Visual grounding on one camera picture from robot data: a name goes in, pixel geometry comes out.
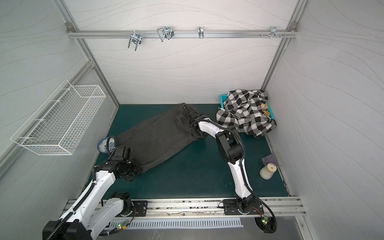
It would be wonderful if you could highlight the dark grey pinstripe shirt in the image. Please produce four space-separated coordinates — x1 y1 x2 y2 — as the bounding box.
116 104 206 173

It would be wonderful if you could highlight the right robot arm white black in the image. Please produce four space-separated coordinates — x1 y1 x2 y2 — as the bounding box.
183 105 264 216

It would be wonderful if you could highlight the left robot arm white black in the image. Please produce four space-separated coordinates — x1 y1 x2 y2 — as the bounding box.
42 146 143 240

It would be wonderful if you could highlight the blue white ceramic bowl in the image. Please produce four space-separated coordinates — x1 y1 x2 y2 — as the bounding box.
97 136 116 155

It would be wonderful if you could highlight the teal plastic basket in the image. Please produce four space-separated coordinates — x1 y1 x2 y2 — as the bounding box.
220 95 275 119

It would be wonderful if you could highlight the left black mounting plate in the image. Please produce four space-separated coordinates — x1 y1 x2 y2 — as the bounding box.
118 201 148 218

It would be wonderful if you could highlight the black mounting plate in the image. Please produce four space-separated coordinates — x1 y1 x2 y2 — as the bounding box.
118 201 148 218
218 199 265 216

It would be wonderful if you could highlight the black white checked shirt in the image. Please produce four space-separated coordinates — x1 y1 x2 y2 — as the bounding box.
216 90 277 138

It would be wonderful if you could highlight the yellow patterned cloth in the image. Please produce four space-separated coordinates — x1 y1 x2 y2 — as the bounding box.
261 103 273 119

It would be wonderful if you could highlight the metal double hook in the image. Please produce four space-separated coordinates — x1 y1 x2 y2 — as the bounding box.
157 26 175 42

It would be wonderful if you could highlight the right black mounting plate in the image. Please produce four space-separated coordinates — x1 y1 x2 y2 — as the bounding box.
218 199 265 216

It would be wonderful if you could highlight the black round fan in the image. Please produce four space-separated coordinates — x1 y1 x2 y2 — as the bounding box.
255 217 277 234

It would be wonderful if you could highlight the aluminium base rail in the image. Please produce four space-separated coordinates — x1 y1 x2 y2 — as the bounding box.
59 196 307 221

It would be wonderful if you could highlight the white slotted cable duct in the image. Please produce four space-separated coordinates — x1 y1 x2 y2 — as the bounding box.
125 218 244 230

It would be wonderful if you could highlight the small metal ring hook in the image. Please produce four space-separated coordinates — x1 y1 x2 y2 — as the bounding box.
198 27 204 39

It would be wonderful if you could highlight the white wire basket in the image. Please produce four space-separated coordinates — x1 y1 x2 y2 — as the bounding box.
10 80 106 156

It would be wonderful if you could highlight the metal bracket with bolts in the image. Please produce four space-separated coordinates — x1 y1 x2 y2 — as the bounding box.
260 27 287 39

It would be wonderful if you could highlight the horizontal aluminium rail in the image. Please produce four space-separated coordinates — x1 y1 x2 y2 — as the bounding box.
67 29 299 39

